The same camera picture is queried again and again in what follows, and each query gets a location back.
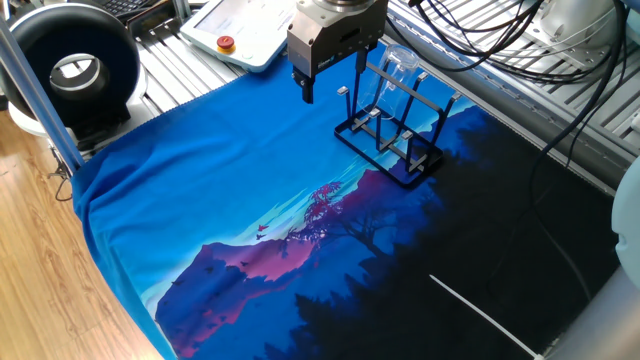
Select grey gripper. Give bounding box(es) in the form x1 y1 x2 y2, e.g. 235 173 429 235
287 2 389 105

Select clear glass cup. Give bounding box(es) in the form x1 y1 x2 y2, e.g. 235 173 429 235
357 43 420 121

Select black metal cup rack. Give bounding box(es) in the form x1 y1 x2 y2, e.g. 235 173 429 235
333 62 462 190

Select white teach pendant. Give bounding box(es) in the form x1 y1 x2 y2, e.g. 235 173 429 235
179 0 301 74

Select blue landscape print cloth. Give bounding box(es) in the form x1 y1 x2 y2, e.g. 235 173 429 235
71 42 621 360

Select black keyboard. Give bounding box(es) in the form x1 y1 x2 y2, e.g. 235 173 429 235
94 0 159 20

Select white zip tie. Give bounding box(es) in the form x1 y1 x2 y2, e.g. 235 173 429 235
428 273 544 359

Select black round fan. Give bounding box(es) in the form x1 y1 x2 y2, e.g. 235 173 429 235
0 3 147 147

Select black cable bundle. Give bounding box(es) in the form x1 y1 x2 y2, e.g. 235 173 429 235
387 0 632 171

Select aluminium frame post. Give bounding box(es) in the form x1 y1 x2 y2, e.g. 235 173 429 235
0 19 85 176

